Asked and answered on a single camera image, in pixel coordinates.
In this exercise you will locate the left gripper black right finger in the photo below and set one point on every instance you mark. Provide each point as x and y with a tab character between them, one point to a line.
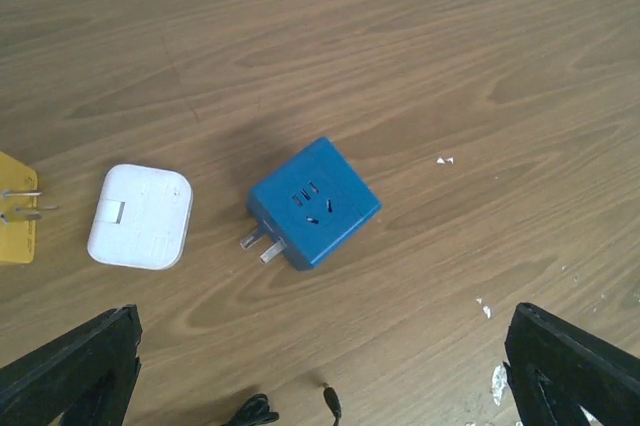
558	372

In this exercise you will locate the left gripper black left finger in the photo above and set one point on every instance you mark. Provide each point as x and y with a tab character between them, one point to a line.
84	377

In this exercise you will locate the white cube adapter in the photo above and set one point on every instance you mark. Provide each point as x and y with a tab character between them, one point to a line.
141	218

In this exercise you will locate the yellow cube socket adapter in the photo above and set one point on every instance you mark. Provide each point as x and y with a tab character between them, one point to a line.
20	211

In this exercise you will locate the blue cube adapter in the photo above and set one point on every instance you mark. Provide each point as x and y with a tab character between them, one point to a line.
309	206

